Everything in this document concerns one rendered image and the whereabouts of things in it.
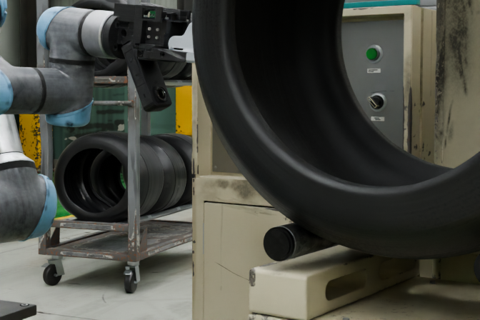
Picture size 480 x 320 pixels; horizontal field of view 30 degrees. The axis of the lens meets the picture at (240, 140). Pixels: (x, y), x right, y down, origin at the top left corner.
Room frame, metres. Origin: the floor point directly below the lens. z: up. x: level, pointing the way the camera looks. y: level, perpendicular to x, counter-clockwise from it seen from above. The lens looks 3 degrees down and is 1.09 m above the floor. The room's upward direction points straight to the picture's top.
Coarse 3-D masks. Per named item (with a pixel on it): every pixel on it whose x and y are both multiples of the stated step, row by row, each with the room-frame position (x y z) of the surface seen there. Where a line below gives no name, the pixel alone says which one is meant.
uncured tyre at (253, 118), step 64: (256, 0) 1.34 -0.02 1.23; (320, 0) 1.40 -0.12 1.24; (256, 64) 1.34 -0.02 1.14; (320, 64) 1.40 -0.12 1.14; (256, 128) 1.12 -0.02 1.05; (320, 128) 1.38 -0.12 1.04; (320, 192) 1.07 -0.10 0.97; (384, 192) 1.02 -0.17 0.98; (448, 192) 0.98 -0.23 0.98; (448, 256) 1.05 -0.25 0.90
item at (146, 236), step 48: (96, 0) 4.98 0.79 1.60; (144, 0) 6.15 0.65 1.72; (48, 144) 4.99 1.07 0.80; (96, 144) 4.96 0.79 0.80; (144, 144) 5.06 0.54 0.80; (96, 192) 5.41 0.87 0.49; (144, 192) 4.89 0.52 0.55; (48, 240) 5.00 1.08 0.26; (96, 240) 5.33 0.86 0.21; (144, 240) 4.92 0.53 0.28
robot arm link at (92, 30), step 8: (88, 16) 1.42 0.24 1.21; (96, 16) 1.42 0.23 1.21; (104, 16) 1.41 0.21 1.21; (88, 24) 1.41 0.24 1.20; (96, 24) 1.40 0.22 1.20; (104, 24) 1.40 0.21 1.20; (88, 32) 1.41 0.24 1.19; (96, 32) 1.40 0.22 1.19; (88, 40) 1.41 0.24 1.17; (96, 40) 1.40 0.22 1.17; (88, 48) 1.42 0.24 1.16; (96, 48) 1.41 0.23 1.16; (96, 56) 1.44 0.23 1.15; (104, 56) 1.42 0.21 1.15
